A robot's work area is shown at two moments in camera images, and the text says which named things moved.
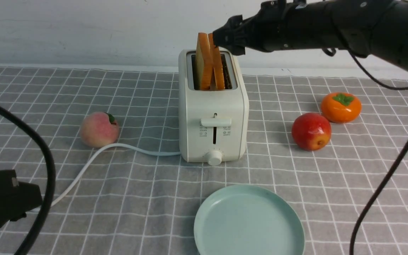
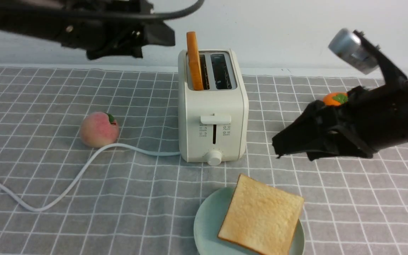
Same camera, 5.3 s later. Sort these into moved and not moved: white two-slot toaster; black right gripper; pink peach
Moved: black right gripper
Not moved: white two-slot toaster; pink peach
